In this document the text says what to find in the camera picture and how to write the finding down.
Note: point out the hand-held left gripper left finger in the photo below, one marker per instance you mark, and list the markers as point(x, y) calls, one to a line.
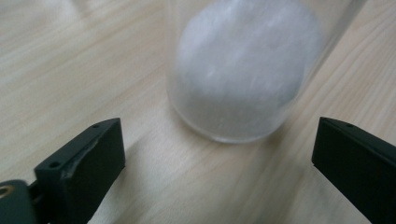
point(84, 168)

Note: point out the glass jar of white powder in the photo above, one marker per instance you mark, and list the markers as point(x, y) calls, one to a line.
point(243, 77)

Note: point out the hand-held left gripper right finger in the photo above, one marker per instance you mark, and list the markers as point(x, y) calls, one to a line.
point(358, 165)

